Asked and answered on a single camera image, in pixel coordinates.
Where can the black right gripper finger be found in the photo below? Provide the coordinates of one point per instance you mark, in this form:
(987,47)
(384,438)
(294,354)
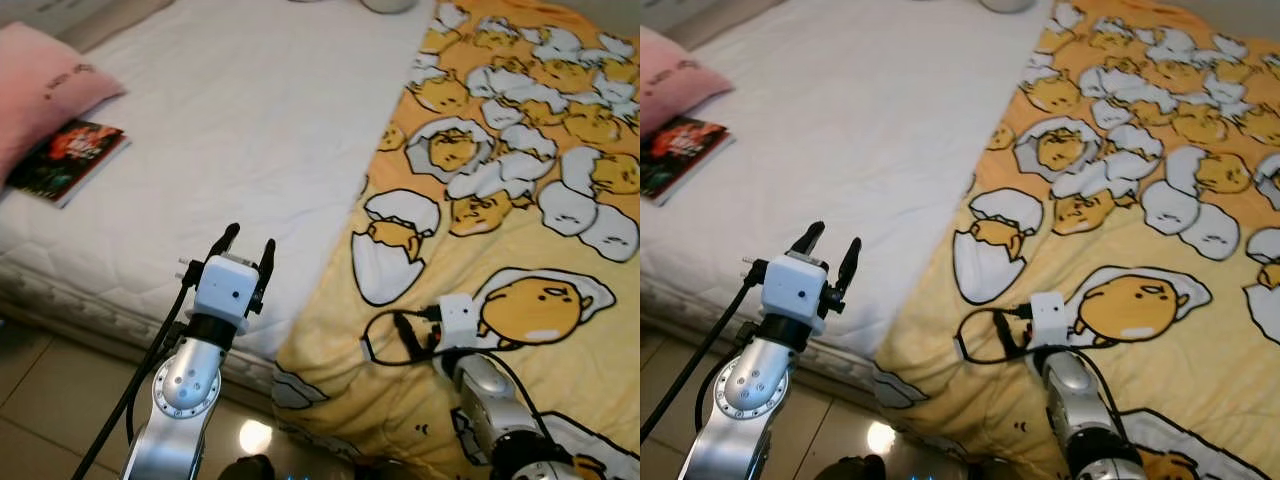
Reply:
(995,320)
(407,349)
(404,323)
(998,345)

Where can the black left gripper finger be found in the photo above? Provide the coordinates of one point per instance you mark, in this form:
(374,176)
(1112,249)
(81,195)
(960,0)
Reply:
(225,241)
(267,270)
(850,268)
(808,239)

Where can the colourful paperback book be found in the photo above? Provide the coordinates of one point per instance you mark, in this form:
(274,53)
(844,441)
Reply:
(680,155)
(70,158)

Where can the white quilted mattress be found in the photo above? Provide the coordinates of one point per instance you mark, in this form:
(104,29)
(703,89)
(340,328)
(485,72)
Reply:
(850,120)
(230,120)

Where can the yellow egg print blanket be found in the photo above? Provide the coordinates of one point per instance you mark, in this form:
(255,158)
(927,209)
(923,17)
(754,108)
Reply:
(500,200)
(1120,200)

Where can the black left robot leg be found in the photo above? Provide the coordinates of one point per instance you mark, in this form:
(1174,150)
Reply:
(845,468)
(245,468)

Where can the pink pillow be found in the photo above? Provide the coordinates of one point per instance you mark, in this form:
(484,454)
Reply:
(670,80)
(45,90)

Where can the white round object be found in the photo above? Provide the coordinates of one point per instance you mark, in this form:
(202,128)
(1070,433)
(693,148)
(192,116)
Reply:
(1008,4)
(388,4)

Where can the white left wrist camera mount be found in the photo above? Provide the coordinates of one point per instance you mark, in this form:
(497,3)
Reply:
(228,288)
(795,285)

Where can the brown bed frame edge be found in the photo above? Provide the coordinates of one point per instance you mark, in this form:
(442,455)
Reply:
(110,22)

